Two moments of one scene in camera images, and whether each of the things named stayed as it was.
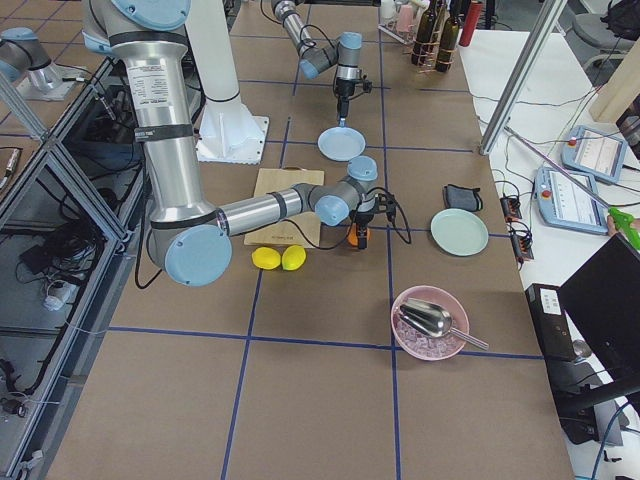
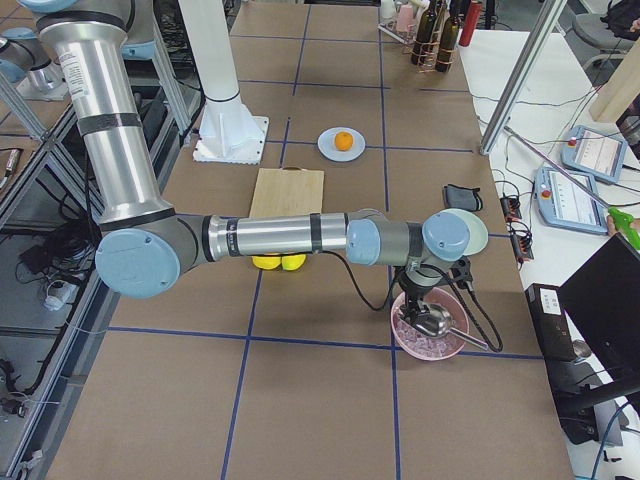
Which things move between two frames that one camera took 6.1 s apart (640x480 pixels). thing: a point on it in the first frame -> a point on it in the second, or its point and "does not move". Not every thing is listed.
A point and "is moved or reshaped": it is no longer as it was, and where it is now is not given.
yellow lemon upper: [293, 258] does not move
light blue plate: [341, 143] does not move
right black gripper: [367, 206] -> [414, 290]
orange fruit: [352, 237] is moved or reshaped
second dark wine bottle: [448, 37] does not move
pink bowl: [419, 343] does not move
